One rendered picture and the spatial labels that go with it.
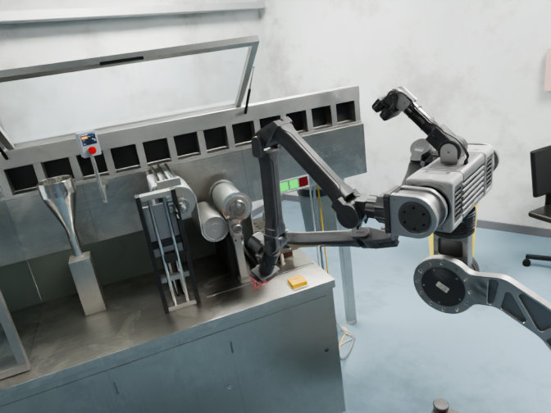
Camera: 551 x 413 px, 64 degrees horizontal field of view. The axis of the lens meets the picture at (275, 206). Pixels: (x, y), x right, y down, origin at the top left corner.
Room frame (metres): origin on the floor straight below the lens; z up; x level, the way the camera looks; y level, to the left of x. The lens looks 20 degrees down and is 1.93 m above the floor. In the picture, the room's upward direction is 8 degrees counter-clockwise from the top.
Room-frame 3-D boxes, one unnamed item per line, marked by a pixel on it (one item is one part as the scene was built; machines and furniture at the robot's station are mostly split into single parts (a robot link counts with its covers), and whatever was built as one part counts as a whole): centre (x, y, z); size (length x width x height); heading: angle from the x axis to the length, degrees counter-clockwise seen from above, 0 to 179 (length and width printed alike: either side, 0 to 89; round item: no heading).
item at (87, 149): (1.79, 0.71, 1.66); 0.07 x 0.07 x 0.10; 35
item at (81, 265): (1.81, 0.89, 1.18); 0.14 x 0.14 x 0.57
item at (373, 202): (1.17, -0.30, 1.45); 0.09 x 0.08 x 0.12; 138
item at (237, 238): (1.89, 0.20, 1.05); 0.06 x 0.05 x 0.31; 18
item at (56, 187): (1.81, 0.89, 1.50); 0.14 x 0.14 x 0.06
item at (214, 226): (2.02, 0.33, 1.17); 0.26 x 0.12 x 0.12; 18
